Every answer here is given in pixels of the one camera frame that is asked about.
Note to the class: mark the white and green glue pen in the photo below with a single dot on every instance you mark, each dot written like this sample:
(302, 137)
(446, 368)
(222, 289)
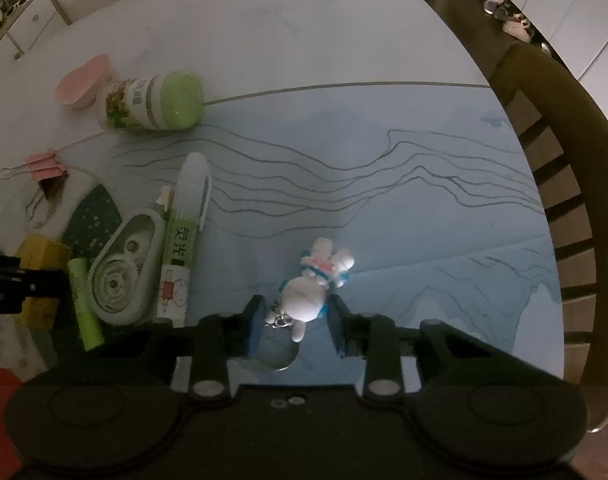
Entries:
(186, 220)

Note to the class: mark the pink heart-shaped dish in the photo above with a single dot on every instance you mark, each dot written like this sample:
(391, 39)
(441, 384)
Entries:
(81, 82)

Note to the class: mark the white sideboard cabinet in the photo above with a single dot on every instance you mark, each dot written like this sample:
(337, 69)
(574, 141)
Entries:
(559, 0)

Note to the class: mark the small side cabinet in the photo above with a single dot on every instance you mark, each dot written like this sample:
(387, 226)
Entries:
(33, 15)

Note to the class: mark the pink slipper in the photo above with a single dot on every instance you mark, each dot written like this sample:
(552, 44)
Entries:
(518, 27)

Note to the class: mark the small wooden clip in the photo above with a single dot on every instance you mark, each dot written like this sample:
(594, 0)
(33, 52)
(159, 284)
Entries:
(164, 197)

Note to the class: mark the pink binder clip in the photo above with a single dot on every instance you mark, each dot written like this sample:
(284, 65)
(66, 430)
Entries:
(46, 166)

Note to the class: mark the brown binder clip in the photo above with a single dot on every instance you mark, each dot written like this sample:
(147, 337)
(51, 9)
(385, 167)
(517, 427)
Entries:
(51, 187)

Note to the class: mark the jar with green lid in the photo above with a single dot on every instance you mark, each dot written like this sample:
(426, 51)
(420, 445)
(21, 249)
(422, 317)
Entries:
(148, 102)

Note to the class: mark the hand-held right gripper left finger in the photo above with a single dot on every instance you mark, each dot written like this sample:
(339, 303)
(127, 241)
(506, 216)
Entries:
(256, 330)

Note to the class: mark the wooden chair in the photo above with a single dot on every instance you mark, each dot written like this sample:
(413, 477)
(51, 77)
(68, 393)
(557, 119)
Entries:
(559, 110)

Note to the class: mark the grey shoes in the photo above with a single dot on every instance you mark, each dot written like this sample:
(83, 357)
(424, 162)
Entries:
(496, 7)

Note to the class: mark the yellow block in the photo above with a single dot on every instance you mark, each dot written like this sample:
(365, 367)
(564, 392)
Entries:
(41, 252)

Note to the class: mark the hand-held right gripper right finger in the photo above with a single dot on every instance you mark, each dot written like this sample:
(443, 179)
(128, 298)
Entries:
(337, 330)

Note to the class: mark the grey correction tape dispenser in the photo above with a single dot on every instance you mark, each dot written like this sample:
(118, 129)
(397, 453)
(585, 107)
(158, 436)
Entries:
(118, 270)

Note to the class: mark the green highlighter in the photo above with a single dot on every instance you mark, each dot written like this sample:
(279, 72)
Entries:
(86, 305)

